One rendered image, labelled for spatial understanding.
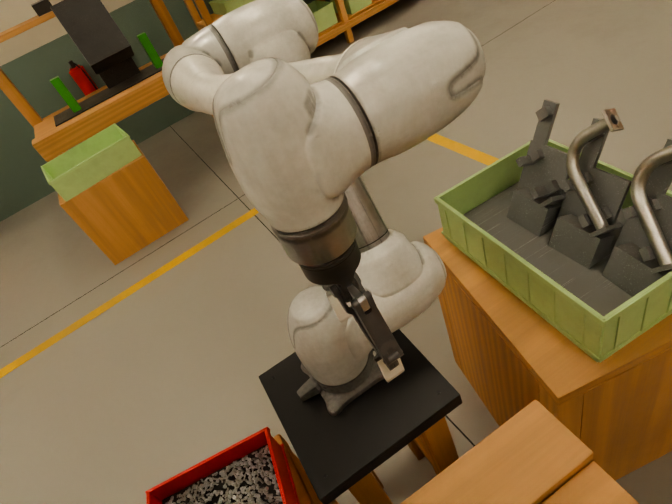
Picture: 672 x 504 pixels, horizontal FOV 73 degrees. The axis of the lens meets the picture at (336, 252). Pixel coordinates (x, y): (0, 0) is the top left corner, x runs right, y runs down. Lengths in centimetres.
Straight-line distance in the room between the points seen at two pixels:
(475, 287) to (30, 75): 500
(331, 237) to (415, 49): 20
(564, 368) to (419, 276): 43
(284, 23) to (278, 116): 58
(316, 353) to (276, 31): 65
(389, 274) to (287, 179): 61
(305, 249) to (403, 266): 54
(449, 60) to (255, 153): 21
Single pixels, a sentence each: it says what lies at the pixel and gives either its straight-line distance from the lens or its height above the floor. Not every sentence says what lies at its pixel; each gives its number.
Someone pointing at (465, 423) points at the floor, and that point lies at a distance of 206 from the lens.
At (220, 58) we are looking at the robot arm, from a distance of 95.
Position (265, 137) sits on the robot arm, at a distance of 41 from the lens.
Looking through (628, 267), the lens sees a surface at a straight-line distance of 130.
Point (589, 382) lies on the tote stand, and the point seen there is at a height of 79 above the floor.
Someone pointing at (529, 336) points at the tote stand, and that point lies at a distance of 129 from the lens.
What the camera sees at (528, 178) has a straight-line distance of 151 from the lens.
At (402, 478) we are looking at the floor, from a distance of 201.
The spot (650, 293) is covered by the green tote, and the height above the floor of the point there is 95.
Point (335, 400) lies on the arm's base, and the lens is 114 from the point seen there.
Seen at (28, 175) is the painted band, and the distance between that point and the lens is 593.
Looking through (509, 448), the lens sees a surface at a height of 90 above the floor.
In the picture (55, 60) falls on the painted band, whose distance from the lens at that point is 565.
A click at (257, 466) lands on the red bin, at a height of 88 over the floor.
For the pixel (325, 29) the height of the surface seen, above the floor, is 26.
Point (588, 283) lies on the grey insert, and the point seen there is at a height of 85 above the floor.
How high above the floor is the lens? 186
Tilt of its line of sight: 40 degrees down
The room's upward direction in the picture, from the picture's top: 24 degrees counter-clockwise
